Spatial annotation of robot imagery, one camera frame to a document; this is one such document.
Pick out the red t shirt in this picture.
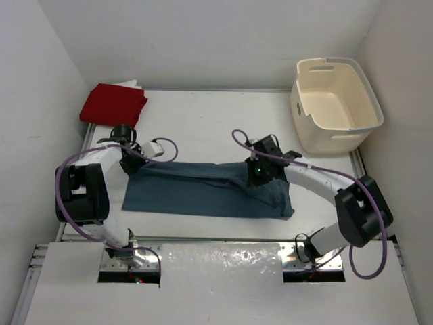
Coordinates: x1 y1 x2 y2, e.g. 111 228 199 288
79 83 147 128

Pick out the white printed t shirt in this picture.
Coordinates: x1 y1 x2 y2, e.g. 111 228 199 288
115 79 142 89

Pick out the blue t shirt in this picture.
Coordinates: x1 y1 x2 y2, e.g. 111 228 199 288
122 162 295 220

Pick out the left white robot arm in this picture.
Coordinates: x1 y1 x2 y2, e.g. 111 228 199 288
55 125 146 268

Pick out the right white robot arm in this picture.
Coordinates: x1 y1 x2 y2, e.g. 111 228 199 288
245 135 394 263

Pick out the cream plastic laundry basket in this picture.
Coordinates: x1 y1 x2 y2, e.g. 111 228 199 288
290 58 384 154

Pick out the white foreground cover board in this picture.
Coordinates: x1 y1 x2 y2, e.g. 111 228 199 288
26 242 417 324

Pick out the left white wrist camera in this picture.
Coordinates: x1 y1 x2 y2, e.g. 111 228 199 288
141 141 165 159

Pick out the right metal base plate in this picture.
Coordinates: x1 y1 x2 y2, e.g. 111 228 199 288
279 241 343 273

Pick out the metal base plate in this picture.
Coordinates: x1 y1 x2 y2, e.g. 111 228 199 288
99 242 162 272
279 241 343 273

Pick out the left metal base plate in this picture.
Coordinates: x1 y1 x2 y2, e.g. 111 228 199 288
99 242 162 272

